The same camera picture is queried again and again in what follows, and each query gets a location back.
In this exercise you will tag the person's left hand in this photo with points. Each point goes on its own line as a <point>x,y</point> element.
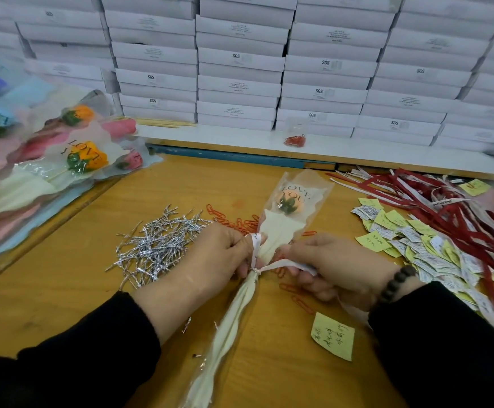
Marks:
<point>196,272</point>

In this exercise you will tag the person's right hand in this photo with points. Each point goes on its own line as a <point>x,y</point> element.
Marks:
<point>345,267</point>

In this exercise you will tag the single white ribbon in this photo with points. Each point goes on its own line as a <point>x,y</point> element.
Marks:
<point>289,266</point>

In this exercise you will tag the pile of yellow white tags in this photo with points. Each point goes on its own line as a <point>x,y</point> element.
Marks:
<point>408,246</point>

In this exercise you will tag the peach rose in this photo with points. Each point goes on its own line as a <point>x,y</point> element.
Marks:
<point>285,212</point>

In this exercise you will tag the pile of red ribbons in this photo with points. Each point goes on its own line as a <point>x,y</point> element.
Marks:
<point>459,212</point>

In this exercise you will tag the pile of flowers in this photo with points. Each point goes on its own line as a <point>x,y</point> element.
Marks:
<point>26,178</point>

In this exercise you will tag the person's left forearm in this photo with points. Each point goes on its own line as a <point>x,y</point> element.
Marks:
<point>64,361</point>

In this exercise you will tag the person's right forearm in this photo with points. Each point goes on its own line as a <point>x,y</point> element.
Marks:
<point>447,348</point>

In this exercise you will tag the pile of silver twist ties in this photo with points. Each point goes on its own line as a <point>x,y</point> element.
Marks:
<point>158,242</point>

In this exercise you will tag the pile of orange paper clips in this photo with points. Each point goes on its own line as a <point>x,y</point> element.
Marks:
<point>238,223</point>

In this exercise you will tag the long white board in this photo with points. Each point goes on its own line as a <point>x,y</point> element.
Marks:
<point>383,150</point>

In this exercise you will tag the small bag of red clips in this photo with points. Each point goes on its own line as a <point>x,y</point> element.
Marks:
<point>295,141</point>

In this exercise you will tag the wooden sticks bundle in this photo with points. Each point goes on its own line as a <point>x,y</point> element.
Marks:
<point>166,123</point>

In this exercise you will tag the wall of stacked white boxes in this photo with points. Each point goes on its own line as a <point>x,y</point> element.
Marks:
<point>230,59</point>

